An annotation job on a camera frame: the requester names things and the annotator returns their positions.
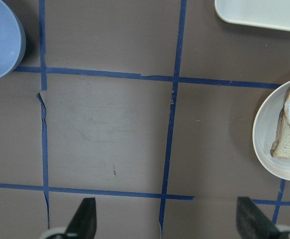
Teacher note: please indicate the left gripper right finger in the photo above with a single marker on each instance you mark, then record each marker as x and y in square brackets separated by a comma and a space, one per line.
[251, 223]

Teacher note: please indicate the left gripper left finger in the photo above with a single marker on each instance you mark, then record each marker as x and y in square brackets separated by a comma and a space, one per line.
[83, 223]

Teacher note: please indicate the bottom bread slice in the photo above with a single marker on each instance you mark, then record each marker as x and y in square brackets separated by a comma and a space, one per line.
[281, 145]

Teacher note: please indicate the white round plate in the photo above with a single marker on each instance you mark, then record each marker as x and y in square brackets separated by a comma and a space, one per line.
[264, 132]

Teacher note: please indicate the blue bowl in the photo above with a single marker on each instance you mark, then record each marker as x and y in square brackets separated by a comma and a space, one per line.
[12, 40]

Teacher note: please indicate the cream bear tray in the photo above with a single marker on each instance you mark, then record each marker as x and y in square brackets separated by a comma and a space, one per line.
[271, 14]

